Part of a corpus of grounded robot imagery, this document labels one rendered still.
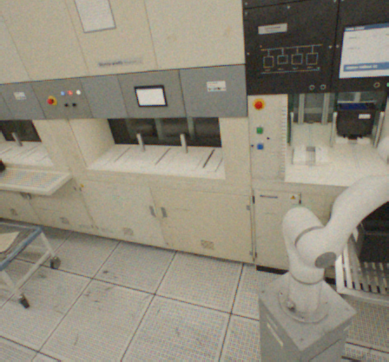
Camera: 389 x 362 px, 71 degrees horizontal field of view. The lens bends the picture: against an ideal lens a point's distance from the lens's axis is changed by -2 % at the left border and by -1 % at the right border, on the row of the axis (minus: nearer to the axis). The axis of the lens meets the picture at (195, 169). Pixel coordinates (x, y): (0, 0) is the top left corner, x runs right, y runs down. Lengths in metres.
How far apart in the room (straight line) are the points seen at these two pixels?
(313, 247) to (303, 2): 1.00
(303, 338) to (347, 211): 0.52
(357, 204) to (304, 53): 0.76
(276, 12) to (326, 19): 0.21
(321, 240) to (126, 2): 1.42
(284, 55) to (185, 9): 0.53
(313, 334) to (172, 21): 1.51
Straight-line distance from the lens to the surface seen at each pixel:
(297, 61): 1.46
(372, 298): 1.40
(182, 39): 1.56
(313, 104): 2.47
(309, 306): 1.25
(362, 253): 1.46
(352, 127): 2.15
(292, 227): 1.02
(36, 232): 2.65
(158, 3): 1.60
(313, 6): 1.43
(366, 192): 0.98
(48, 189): 2.41
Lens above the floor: 1.86
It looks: 31 degrees down
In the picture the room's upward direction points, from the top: 10 degrees counter-clockwise
